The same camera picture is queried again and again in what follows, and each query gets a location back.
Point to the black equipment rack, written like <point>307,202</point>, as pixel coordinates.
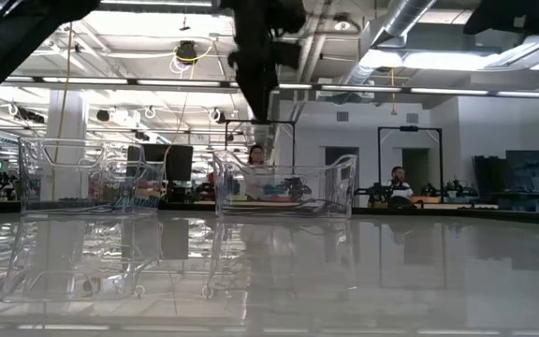
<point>522,173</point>

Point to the black fork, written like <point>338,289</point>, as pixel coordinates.
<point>321,208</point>

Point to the black metal table frame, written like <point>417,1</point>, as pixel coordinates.
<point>438,213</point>

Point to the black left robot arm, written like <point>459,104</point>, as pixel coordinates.
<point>12,42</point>

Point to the long ceiling light strip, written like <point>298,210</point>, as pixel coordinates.
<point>110,81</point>
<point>438,91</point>

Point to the white pillar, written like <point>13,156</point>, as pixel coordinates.
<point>66,117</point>

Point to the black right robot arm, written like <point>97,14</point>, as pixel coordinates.
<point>513,16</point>

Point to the black monitor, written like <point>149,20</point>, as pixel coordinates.
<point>176,161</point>

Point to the person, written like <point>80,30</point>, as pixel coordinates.
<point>398,187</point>
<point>256,156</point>

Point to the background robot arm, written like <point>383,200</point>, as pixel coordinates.
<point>459,188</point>
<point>374,191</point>

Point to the silver ceiling duct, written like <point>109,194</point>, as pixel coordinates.
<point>405,19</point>

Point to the clear plastic bin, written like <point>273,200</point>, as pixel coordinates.
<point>325,187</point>
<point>63,187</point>

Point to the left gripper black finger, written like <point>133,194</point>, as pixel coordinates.
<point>259,93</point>

